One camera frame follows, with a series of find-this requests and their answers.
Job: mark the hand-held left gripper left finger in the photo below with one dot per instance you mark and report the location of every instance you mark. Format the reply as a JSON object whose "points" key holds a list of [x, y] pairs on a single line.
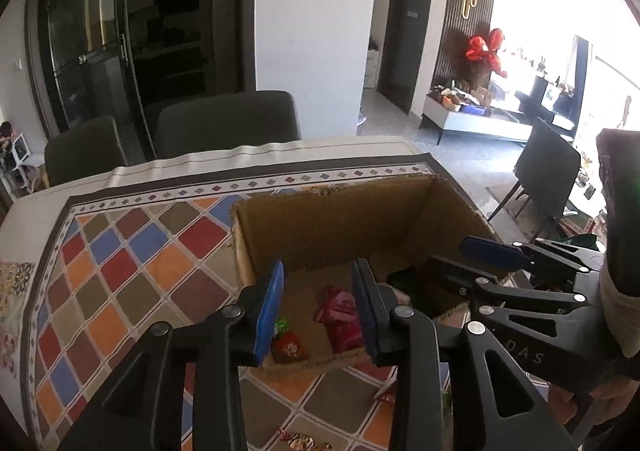
{"points": [[270, 311]]}

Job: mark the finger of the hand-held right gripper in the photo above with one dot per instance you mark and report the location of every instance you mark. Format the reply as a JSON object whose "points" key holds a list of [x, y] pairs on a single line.
{"points": [[460, 276], [492, 251]]}

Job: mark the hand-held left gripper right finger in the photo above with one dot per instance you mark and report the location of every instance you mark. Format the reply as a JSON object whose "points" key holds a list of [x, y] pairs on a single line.
{"points": [[364, 311]]}

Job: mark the maroon striped snack packet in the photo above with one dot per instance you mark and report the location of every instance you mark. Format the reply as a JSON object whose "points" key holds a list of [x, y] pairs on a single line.
{"points": [[345, 336], [335, 306]]}

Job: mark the cream candy packet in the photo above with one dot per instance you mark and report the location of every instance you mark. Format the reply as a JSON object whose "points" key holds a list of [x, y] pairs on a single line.
{"points": [[392, 292]]}

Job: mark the small red candy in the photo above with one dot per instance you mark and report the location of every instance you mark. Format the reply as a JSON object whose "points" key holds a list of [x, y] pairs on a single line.
{"points": [[289, 345]]}

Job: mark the brown cardboard box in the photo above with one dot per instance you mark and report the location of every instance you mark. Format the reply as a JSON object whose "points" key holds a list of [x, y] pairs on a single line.
{"points": [[350, 221]]}

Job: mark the person's right forearm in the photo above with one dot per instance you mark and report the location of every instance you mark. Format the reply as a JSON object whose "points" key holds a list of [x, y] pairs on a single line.
{"points": [[622, 231]]}

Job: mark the person's right hand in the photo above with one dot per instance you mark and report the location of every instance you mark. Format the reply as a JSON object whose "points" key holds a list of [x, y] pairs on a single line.
{"points": [[562, 401]]}

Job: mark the red gold wrapped candy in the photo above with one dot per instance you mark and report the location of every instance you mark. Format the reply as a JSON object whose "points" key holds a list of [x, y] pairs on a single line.
{"points": [[302, 441], [387, 398]]}

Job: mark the dark grey slim chair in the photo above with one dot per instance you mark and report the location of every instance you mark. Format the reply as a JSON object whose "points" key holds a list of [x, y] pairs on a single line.
{"points": [[545, 166]]}

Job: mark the white low cabinet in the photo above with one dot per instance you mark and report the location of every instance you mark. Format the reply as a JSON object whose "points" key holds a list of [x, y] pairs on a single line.
{"points": [[475, 123]]}

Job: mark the colourful checked tablecloth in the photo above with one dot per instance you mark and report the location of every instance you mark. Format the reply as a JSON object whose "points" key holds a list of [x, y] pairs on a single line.
{"points": [[125, 281]]}

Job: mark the pile of assorted household items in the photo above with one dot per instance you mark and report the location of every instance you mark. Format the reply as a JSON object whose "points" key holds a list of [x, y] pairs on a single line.
{"points": [[460, 98]]}

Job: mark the black television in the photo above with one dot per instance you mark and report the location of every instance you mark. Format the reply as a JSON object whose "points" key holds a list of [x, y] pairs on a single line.
{"points": [[550, 101]]}

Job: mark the grey upholstered dining chair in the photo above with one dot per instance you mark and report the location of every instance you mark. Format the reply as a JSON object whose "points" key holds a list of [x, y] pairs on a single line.
{"points": [[82, 151], [225, 123]]}

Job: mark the red balloon bow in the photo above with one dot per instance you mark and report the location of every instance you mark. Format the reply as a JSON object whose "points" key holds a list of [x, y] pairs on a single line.
{"points": [[482, 51]]}

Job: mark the white hallway shelf unit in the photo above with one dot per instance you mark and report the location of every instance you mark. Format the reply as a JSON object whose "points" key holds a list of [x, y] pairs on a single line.
{"points": [[371, 68]]}

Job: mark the dark interior door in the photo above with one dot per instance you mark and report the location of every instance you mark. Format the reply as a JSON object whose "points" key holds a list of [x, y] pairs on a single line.
{"points": [[405, 31]]}

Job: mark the beige floral cloth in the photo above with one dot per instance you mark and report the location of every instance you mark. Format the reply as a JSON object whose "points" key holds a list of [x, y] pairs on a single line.
{"points": [[11, 296]]}

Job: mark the small white rack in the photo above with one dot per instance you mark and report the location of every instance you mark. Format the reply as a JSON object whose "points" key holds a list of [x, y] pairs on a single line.
{"points": [[20, 156]]}

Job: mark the black framed glass sliding door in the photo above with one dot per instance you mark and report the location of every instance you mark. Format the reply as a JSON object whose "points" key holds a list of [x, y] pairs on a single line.
{"points": [[100, 41]]}

